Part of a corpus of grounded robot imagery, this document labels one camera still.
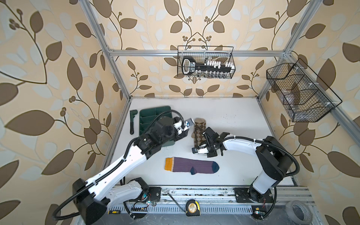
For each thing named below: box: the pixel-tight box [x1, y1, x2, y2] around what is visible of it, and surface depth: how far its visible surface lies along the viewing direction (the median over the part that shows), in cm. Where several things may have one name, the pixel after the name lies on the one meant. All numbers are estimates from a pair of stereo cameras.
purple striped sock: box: [164, 157, 220, 175], surface depth 85 cm
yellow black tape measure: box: [185, 199, 202, 217], surface depth 69 cm
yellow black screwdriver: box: [107, 210, 121, 215], surface depth 71 cm
